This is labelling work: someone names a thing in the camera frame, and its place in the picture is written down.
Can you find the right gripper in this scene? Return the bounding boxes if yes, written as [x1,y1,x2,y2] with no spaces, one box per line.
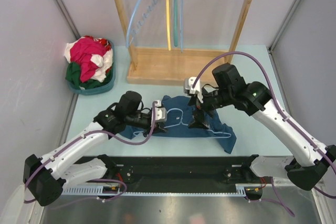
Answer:
[188,86,233,130]

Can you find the blue t-shirt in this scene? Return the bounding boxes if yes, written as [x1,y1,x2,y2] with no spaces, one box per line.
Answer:
[120,95,238,155]

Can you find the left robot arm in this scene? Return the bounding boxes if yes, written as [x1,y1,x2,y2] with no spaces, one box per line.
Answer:
[23,91,167,206]

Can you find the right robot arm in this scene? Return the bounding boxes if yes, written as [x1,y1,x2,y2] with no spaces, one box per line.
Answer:
[184,63,335,191]

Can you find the light blue notched hanger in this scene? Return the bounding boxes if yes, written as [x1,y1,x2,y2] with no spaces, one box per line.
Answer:
[125,0,163,49]

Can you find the yellow hanger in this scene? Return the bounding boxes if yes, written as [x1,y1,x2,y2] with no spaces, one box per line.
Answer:
[165,0,171,51]

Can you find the teal hanger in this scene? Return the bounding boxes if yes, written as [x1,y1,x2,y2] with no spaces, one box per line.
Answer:
[173,0,179,47]

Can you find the wooden clothes rack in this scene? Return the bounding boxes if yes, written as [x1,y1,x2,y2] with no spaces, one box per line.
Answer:
[114,0,252,86]

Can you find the teal laundry basket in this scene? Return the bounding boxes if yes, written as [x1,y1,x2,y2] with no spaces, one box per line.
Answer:
[68,36,116,95]

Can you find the white garment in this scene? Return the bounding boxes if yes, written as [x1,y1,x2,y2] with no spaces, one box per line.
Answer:
[64,41,113,82]

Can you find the red patterned garment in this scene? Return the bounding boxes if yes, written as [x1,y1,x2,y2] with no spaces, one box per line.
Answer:
[93,38,111,51]

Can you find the green garment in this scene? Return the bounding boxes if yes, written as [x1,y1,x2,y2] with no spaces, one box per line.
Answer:
[65,62,104,90]

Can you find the pink garment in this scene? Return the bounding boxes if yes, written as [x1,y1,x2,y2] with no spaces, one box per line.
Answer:
[70,37,107,82]

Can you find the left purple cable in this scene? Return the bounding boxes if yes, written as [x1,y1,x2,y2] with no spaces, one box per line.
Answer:
[23,100,161,204]

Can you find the purple cable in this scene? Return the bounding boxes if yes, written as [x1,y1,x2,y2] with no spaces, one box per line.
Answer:
[193,51,336,199]
[23,100,161,204]

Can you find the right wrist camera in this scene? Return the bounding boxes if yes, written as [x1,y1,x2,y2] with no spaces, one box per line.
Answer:
[183,77,203,103]

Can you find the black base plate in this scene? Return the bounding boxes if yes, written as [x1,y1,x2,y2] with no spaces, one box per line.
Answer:
[78,155,263,192]

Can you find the white cable duct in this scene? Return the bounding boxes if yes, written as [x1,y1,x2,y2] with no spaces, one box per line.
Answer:
[61,185,262,198]

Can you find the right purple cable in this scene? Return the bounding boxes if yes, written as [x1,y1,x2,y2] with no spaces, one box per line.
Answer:
[193,51,336,199]

